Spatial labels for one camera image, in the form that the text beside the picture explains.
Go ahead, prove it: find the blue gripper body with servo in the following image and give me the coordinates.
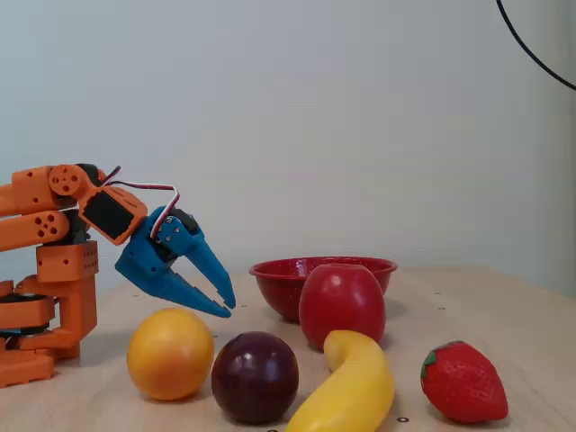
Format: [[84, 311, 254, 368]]
[[114, 205, 200, 294]]

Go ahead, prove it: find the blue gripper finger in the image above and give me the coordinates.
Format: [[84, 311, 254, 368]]
[[144, 268, 232, 320], [157, 216, 238, 311]]

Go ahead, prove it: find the orange yellow toy peach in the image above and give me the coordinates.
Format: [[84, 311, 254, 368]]
[[126, 307, 216, 401]]

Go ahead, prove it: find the orange robot base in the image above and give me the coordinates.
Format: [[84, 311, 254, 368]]
[[0, 274, 99, 389]]

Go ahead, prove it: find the red speckled enamel bowl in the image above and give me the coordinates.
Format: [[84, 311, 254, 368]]
[[248, 256, 399, 323]]

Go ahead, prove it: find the dark purple toy plum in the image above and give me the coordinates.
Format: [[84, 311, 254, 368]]
[[211, 331, 301, 425]]

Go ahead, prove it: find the red toy apple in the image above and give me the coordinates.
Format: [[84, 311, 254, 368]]
[[298, 263, 387, 352]]

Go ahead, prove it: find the yellow toy banana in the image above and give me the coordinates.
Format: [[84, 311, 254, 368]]
[[285, 329, 396, 432]]

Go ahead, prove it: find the red toy strawberry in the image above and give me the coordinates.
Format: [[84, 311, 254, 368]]
[[420, 340, 509, 424]]

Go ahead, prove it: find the white red black servo cable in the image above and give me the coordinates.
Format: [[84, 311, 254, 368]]
[[97, 165, 181, 239]]

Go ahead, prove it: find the black hanging cable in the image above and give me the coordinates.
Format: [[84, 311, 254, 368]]
[[495, 0, 576, 91]]

